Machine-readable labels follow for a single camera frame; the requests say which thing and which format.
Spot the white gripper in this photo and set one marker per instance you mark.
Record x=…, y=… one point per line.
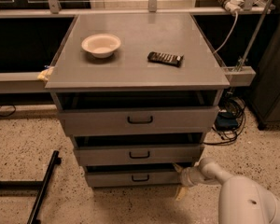
x=186, y=177

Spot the grey bottom drawer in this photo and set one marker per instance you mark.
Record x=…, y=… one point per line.
x=138, y=178

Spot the grey drawer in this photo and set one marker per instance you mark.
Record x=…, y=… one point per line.
x=138, y=178
x=126, y=121
x=145, y=154

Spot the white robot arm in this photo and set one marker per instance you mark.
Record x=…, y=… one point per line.
x=241, y=200

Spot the grey middle drawer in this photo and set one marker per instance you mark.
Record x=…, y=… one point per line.
x=145, y=154

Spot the grey top drawer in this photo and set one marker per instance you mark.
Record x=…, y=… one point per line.
x=126, y=121

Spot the grey drawer cabinet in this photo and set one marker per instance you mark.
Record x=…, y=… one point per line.
x=127, y=79

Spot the blue box on floor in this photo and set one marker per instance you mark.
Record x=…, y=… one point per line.
x=226, y=121

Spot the dark grey cabinet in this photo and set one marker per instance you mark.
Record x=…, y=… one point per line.
x=264, y=98

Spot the black remote control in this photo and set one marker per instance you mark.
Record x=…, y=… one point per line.
x=165, y=58

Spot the black floor stand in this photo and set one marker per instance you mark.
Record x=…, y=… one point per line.
x=39, y=186

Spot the white paper bowl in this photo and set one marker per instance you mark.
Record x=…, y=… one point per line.
x=101, y=45

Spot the yellow tape piece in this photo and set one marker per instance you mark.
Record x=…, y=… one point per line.
x=45, y=74

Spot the white power strip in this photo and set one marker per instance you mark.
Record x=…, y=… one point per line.
x=231, y=6

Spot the thin metal rod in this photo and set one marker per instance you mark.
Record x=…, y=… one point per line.
x=247, y=5

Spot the grey metal rail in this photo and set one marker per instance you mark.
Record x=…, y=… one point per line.
x=21, y=83

